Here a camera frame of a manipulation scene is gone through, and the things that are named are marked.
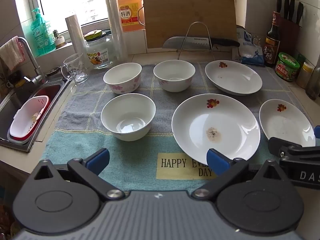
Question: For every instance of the green dish soap bottle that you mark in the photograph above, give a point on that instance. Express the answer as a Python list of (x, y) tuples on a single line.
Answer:
[(42, 35)]

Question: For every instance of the dark vinegar bottle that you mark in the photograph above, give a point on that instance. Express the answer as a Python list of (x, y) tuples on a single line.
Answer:
[(273, 45)]

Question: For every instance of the black kitchen scissors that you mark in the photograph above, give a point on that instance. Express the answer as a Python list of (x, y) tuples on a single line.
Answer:
[(299, 13)]

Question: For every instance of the white plate with red flower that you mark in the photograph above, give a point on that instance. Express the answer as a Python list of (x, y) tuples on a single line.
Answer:
[(215, 120), (285, 125), (233, 77)]

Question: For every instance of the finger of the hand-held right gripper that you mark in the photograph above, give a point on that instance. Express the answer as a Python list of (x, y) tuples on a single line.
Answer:
[(277, 146), (317, 132)]

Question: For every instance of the grey teal checked dish towel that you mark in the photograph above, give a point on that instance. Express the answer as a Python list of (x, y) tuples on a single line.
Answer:
[(162, 100)]

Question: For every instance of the steel sink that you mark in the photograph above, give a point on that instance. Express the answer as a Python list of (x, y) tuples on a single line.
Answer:
[(7, 110)]

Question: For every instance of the clear glass mug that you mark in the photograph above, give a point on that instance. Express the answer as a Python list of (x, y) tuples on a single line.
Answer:
[(76, 70)]

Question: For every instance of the orange cooking wine bottle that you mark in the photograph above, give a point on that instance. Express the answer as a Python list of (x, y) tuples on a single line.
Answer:
[(128, 7)]

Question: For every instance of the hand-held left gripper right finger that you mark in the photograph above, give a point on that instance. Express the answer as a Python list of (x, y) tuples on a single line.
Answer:
[(217, 161)]

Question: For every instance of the small dark dish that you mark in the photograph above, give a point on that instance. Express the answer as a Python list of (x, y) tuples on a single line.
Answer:
[(52, 72)]

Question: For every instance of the short plastic wrap roll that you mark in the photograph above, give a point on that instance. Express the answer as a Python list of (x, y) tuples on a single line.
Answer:
[(75, 37)]

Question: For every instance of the red basin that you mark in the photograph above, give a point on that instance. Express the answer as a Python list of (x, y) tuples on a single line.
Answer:
[(50, 92)]

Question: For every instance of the window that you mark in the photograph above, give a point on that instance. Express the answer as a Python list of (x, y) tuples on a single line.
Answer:
[(75, 0)]

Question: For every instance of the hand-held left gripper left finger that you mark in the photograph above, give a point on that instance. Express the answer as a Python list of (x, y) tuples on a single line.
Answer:
[(98, 160)]

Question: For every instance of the white strainer basket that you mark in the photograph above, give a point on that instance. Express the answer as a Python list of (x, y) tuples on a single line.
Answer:
[(25, 115)]

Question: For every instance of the clear bottle with red cap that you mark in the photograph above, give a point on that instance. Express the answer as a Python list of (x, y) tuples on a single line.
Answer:
[(314, 80)]

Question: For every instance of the green lid sauce jar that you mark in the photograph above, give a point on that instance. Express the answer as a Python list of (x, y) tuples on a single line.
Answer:
[(287, 67)]

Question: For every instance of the blue white salt bag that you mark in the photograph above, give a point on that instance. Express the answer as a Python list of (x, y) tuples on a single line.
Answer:
[(248, 50)]

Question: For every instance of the pink cloth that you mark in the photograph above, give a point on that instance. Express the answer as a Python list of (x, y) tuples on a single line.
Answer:
[(11, 53)]

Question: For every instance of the small potted plant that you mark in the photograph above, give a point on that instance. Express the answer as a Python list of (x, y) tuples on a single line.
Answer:
[(58, 38)]

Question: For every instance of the white pink floral bowl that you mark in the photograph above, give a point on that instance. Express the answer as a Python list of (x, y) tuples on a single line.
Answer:
[(127, 127), (173, 85), (122, 85)]

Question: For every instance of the bamboo cutting board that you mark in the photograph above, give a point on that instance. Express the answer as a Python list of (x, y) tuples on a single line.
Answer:
[(187, 7)]

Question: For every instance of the dark red knife block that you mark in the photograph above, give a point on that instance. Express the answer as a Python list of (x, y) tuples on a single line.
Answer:
[(290, 35)]

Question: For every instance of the tall plastic wrap roll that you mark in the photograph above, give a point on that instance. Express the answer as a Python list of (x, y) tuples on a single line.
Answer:
[(116, 25)]

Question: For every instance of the glass jar with yellow lid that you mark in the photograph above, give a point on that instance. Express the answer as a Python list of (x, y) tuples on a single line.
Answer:
[(101, 55)]

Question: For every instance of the yellow lid spice jar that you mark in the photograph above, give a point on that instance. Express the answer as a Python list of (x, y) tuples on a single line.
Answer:
[(305, 76)]

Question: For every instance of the small green lid jar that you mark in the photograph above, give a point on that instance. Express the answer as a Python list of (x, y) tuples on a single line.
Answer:
[(300, 58)]

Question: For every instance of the metal faucet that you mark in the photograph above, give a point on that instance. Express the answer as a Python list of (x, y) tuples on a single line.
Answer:
[(31, 57)]

